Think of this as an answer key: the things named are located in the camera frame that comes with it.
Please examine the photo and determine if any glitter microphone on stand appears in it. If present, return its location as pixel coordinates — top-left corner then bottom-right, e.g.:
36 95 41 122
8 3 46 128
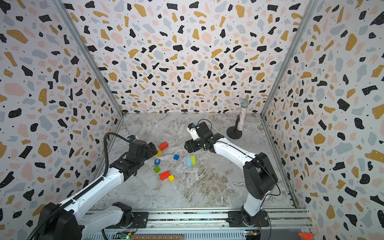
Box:
227 99 250 140

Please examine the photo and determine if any green cube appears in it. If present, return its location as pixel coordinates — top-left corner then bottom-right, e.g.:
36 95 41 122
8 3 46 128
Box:
154 166 161 173

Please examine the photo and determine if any light blue long block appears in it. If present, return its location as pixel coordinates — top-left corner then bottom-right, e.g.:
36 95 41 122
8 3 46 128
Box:
187 157 193 167

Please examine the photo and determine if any lime green long block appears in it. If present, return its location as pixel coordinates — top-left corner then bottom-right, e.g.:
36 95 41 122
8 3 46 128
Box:
191 156 196 166

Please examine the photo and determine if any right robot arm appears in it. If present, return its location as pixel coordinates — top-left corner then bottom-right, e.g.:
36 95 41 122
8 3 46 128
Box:
185 122 278 227

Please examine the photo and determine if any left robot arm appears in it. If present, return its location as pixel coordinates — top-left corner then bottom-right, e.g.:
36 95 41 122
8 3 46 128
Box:
27 138 158 240

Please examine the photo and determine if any yellow cube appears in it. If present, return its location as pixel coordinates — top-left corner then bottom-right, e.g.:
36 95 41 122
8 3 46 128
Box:
168 175 175 182

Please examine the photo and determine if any red clamp handle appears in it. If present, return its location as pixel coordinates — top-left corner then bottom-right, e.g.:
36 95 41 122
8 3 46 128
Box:
298 233 316 240

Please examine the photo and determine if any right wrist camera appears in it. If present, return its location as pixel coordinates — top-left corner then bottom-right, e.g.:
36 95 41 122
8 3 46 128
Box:
187 123 199 141

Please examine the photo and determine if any wooden strip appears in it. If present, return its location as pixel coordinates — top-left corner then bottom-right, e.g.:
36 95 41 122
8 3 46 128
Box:
131 234 185 240

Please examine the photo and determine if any aluminium mounting rail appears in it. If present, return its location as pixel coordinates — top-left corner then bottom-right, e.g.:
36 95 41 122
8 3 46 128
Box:
58 208 316 240

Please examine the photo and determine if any red block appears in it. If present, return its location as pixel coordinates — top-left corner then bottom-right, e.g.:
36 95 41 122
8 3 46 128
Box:
159 142 169 151
159 171 171 181

